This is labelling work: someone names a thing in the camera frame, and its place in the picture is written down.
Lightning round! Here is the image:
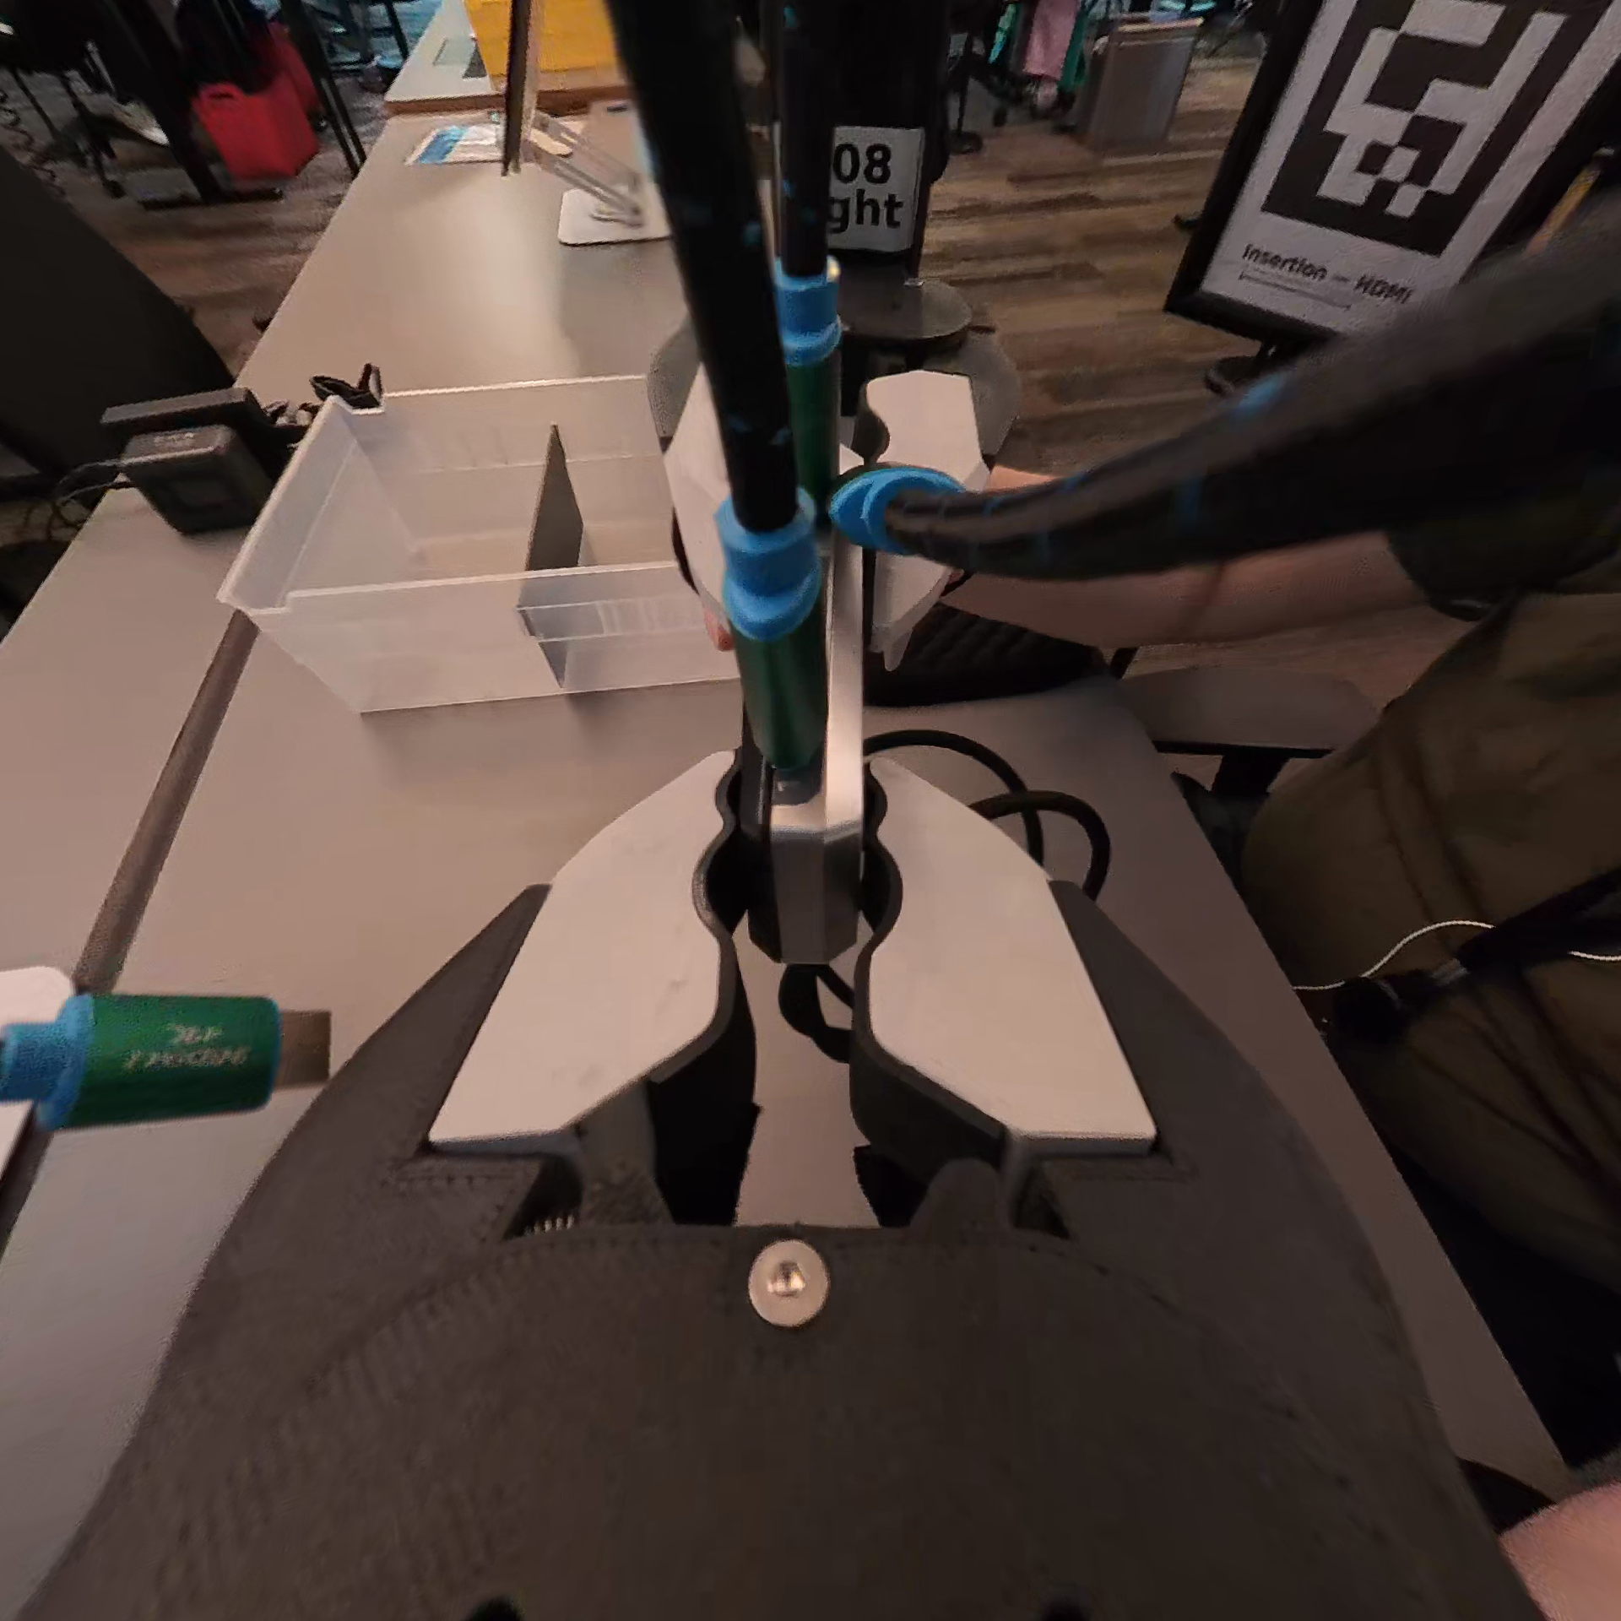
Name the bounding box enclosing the person's right forearm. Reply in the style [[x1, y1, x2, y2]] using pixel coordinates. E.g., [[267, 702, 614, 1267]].
[[944, 463, 1440, 650]]

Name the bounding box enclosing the black coiled cable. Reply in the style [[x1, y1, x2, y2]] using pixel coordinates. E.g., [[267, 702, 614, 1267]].
[[775, 727, 1117, 1058]]

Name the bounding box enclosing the black office chair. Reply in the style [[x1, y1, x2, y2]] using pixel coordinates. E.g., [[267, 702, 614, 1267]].
[[1120, 665, 1383, 837]]

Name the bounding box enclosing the black pole with white label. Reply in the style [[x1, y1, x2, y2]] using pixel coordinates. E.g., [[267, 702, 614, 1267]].
[[822, 0, 980, 359]]

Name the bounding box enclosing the black power adapter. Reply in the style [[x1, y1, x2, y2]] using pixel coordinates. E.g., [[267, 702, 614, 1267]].
[[100, 386, 312, 535]]

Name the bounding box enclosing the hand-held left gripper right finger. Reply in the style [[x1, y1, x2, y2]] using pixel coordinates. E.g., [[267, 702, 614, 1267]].
[[853, 754, 1164, 1157]]

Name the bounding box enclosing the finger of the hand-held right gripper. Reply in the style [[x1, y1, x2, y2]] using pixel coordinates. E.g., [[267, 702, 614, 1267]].
[[666, 366, 739, 602], [836, 366, 998, 672]]

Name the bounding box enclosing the yellow storage bin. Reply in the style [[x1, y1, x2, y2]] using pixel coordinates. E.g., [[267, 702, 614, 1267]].
[[463, 0, 623, 77]]

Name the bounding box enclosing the person's torso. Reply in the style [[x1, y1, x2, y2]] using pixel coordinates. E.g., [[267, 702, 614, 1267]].
[[1239, 506, 1621, 1281]]

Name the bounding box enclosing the silver HDMI hub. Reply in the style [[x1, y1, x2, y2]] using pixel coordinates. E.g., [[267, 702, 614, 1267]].
[[757, 506, 880, 966]]

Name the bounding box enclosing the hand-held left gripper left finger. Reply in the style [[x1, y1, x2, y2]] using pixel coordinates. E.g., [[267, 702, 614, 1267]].
[[428, 751, 750, 1153]]

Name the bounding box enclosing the framed marker sign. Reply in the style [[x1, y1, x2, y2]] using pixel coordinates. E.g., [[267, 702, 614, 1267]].
[[1164, 0, 1621, 346]]

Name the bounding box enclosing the clear plastic bin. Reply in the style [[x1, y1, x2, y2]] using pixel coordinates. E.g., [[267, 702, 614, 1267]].
[[218, 375, 745, 718]]

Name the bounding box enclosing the grey trash bin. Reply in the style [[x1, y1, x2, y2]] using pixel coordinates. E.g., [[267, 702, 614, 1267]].
[[1077, 18, 1205, 147]]

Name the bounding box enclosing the red bag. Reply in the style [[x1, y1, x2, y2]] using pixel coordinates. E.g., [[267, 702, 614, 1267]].
[[191, 79, 322, 181]]

